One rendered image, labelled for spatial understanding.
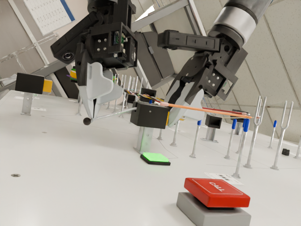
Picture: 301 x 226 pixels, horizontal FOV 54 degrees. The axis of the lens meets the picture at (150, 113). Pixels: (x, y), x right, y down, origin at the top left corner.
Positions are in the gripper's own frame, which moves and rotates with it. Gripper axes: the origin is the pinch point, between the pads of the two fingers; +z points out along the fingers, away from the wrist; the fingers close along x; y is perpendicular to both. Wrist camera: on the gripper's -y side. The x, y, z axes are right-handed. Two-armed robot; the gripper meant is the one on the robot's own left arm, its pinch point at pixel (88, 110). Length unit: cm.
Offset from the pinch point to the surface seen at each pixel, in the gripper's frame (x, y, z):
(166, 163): 4.6, 12.7, 8.4
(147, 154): 3.9, 9.6, 7.1
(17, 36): 460, -528, -323
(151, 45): 92, -25, -58
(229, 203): -11.5, 24.4, 13.1
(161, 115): 7.1, 10.9, -0.4
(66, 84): 69, -60, -33
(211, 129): 40.1, 14.3, -3.2
